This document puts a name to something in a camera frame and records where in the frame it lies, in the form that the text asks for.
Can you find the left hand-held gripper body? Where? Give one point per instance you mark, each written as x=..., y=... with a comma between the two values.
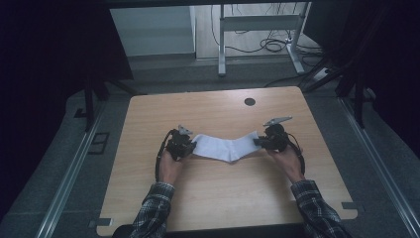
x=179, y=145

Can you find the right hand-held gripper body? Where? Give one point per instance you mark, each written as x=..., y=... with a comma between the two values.
x=275, y=137

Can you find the white cloth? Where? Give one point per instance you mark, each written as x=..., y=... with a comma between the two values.
x=228, y=148

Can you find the person's left hand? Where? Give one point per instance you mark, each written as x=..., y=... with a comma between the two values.
x=170, y=168

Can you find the person's right hand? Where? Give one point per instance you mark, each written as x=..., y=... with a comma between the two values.
x=290, y=163

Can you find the black round table grommet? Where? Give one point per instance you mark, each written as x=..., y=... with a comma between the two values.
x=250, y=101

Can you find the white power strip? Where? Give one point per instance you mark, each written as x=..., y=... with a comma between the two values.
x=321, y=74

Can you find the black stand legs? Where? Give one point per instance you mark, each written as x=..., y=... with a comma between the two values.
x=89, y=105
x=358, y=99

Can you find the grey tape strip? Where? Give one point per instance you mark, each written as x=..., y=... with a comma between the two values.
x=353, y=207
x=100, y=222

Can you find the white panel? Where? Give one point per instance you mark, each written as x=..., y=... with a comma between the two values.
x=152, y=31

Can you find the aluminium floor rail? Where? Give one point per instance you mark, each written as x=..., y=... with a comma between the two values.
x=71, y=175
x=379, y=165

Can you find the grey metal desk frame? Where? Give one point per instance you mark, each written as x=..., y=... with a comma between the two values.
x=257, y=22

